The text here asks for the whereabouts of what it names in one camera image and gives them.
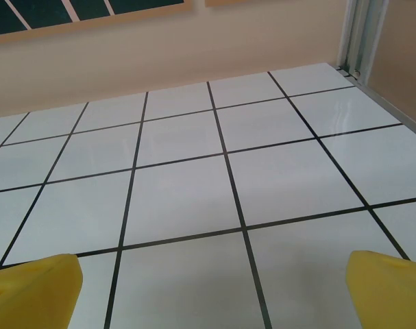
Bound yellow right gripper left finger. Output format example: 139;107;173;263
0;253;84;329

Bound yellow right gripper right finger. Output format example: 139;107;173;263
345;249;416;329

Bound teal panel, pink flowers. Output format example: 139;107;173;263
0;0;195;46

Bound aluminium table edge rail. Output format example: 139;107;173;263
337;65;416;133

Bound aluminium frame post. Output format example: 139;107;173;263
337;0;391;83

